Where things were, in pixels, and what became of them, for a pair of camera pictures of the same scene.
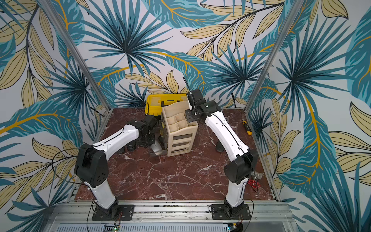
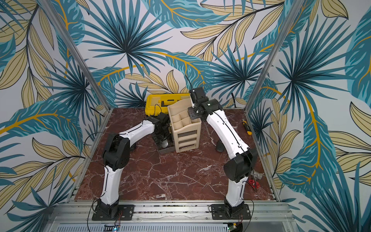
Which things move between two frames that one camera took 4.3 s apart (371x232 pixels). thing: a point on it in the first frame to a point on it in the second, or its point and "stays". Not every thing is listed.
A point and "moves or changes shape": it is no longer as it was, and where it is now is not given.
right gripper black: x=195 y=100 stays
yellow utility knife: x=248 y=129 stays
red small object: x=253 y=183 stays
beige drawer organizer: x=181 y=132 moves or changes shape
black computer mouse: x=219 y=147 stays
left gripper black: x=152 y=135 to x=166 y=133
